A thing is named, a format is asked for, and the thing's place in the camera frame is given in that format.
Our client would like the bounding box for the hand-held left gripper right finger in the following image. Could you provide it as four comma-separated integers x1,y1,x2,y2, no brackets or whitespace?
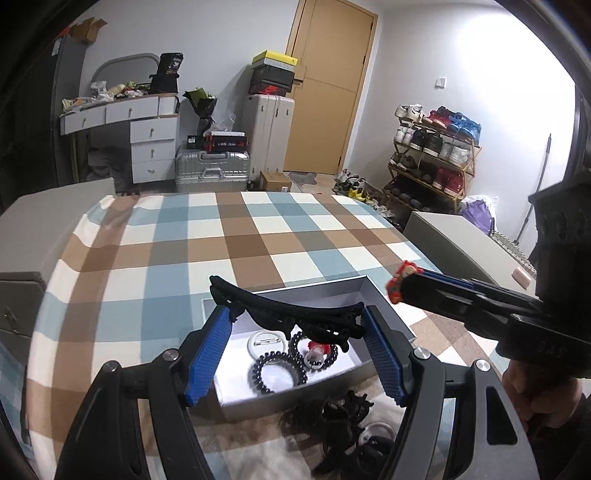
361,305,542,480

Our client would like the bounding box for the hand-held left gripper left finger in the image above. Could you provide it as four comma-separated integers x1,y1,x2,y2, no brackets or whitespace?
54,305,232,480

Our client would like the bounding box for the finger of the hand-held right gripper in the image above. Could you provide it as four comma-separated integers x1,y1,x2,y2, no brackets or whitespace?
417,271,544,315
400,276,509,343

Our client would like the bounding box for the red hair clip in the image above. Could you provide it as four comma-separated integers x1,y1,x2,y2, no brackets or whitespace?
387,260,422,305

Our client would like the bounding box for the black spiral hair tie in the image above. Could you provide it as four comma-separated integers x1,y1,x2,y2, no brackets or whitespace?
252,351,309,395

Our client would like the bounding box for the white round badge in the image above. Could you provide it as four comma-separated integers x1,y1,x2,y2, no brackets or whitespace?
247,329,293,360

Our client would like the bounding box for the spiral hair tie red ornament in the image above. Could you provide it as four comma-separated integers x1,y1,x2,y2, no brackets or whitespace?
289,330,339,373

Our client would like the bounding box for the silver rectangular box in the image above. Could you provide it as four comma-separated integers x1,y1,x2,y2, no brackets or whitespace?
201,275,417,422

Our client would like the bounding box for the black banana hair clip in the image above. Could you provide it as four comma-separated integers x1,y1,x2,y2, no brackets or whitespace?
209,275,369,348

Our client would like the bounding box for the person's right hand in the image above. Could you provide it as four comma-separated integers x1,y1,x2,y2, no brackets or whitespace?
502,359,585,417

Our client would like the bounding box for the white wicker basket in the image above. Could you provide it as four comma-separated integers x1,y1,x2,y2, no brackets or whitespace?
491,230,537,274

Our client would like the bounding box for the large black claw hair clip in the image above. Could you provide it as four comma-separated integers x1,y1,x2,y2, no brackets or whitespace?
314,390,376,480

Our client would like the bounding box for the purple bag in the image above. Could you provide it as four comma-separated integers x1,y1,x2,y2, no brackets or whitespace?
461,196,498,236

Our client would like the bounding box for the checked tablecloth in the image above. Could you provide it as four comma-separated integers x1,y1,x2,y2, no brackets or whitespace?
25,191,514,480

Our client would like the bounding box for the pile of shoes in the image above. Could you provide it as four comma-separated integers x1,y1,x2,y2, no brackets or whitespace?
333,169,393,218

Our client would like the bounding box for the wooden shoe rack with shoes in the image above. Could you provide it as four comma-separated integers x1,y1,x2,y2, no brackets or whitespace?
383,104,482,216

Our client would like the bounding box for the silver suitcase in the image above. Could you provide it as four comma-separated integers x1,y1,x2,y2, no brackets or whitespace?
175,148,251,194

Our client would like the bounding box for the small brown cardboard box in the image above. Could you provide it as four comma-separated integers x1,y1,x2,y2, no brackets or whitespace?
259,170,293,193

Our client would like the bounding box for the black box red trim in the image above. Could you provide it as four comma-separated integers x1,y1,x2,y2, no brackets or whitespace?
205,131,248,153

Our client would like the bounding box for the white suitcase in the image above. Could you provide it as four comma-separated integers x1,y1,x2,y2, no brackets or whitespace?
242,94,296,184

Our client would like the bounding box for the black wrapped flower bouquet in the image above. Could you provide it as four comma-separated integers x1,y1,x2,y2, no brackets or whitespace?
183,88,218,137

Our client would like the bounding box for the grey dressing table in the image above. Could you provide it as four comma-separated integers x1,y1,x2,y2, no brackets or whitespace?
59,94,181,186

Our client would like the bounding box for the wooden door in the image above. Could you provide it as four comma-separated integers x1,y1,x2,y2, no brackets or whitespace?
283,0,380,175

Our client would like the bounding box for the black and red shoe box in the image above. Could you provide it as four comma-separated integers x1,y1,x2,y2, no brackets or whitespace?
249,80,293,97

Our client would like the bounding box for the black paper bag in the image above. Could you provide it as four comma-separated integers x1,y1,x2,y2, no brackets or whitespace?
150,52,185,96

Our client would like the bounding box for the black wardrobe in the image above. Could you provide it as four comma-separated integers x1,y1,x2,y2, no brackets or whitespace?
0,28,62,209

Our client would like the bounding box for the arched grey mirror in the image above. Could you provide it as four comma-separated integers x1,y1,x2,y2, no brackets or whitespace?
90,52,160,96

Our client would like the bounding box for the dark grey tall cabinet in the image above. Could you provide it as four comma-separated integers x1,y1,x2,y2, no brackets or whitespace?
46,34,87,139

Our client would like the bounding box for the open cardboard box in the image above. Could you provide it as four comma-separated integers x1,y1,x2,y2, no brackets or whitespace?
68,17,108,45

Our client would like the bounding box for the grey cabinet with handle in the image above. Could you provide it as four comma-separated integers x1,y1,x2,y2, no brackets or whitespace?
0,178,116,343

